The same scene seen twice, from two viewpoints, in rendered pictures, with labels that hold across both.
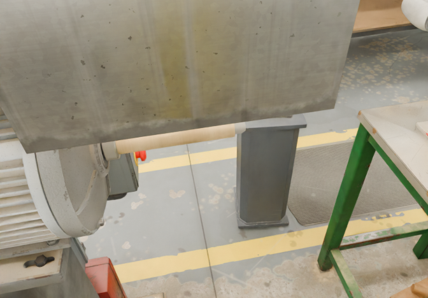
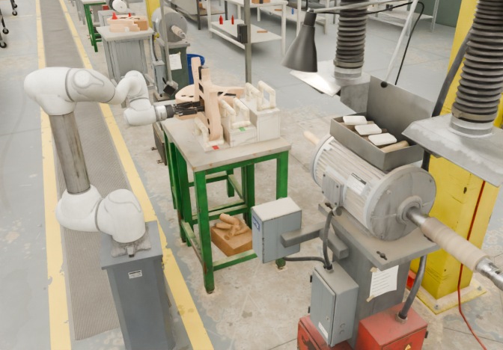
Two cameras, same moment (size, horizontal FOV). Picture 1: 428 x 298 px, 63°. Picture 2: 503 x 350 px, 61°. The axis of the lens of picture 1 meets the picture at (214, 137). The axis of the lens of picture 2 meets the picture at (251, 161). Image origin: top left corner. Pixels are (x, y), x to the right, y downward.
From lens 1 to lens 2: 1.85 m
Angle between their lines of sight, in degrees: 81
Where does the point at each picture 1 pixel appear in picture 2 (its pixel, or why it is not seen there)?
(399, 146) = (223, 158)
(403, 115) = (196, 155)
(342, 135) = (56, 279)
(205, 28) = not seen: hidden behind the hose
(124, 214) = not seen: outside the picture
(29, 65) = not seen: hidden behind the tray
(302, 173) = (108, 308)
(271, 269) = (216, 323)
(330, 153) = (83, 288)
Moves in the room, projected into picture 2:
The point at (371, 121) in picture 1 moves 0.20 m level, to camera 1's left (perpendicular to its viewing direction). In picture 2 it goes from (203, 164) to (211, 183)
